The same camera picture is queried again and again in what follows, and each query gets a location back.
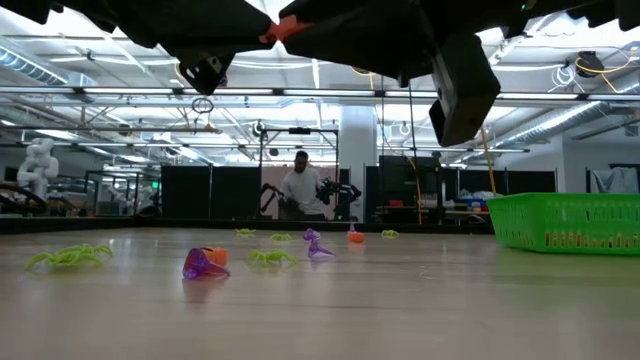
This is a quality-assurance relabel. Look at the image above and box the black camera gantry frame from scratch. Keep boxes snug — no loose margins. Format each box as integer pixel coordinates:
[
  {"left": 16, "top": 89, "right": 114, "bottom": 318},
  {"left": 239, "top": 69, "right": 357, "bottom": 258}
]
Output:
[{"left": 257, "top": 126, "right": 341, "bottom": 221}]

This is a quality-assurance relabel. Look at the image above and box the green plastic basket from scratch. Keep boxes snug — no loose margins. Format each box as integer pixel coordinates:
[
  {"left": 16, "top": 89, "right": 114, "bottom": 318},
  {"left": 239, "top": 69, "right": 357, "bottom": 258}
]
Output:
[{"left": 485, "top": 192, "right": 640, "bottom": 257}]

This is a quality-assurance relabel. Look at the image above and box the black equipment rack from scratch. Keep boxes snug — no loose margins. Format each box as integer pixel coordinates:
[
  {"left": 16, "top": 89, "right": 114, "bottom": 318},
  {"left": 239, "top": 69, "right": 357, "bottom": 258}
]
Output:
[{"left": 377, "top": 154, "right": 445, "bottom": 225}]

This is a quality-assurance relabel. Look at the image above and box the black ceiling cable reel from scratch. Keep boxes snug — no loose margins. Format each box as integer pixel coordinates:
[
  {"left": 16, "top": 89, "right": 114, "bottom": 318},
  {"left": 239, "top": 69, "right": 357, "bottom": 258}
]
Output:
[{"left": 574, "top": 50, "right": 606, "bottom": 80}]

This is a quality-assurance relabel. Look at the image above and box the long ceiling light strip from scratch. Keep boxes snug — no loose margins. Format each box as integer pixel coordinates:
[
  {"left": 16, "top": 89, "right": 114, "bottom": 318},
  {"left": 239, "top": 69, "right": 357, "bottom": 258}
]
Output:
[{"left": 74, "top": 87, "right": 640, "bottom": 102}]

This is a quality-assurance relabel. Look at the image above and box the person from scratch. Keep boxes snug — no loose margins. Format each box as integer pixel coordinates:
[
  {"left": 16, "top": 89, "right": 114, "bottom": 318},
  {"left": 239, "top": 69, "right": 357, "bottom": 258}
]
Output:
[{"left": 277, "top": 149, "right": 326, "bottom": 222}]

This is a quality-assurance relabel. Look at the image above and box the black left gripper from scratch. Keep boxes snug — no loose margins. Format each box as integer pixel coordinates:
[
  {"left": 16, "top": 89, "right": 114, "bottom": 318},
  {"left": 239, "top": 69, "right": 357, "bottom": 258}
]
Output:
[{"left": 117, "top": 0, "right": 277, "bottom": 96}]

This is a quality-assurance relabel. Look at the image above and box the grey hanging cloth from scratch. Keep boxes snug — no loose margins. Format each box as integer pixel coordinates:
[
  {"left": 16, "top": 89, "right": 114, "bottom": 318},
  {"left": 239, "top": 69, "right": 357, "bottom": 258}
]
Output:
[{"left": 591, "top": 166, "right": 640, "bottom": 195}]

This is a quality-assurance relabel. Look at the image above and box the black partition panel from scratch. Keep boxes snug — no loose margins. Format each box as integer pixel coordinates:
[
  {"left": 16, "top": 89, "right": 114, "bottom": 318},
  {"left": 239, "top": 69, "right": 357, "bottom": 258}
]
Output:
[
  {"left": 159, "top": 165, "right": 212, "bottom": 220},
  {"left": 211, "top": 165, "right": 262, "bottom": 220},
  {"left": 458, "top": 168, "right": 559, "bottom": 195}
]

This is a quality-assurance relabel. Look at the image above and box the silver ventilation duct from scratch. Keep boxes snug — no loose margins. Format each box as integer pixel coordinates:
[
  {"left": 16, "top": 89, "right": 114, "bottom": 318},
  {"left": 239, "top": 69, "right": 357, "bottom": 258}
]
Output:
[{"left": 492, "top": 97, "right": 640, "bottom": 149}]

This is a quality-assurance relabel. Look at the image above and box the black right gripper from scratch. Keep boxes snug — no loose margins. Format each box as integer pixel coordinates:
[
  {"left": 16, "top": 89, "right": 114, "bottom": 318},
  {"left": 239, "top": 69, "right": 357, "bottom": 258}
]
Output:
[{"left": 278, "top": 0, "right": 506, "bottom": 146}]

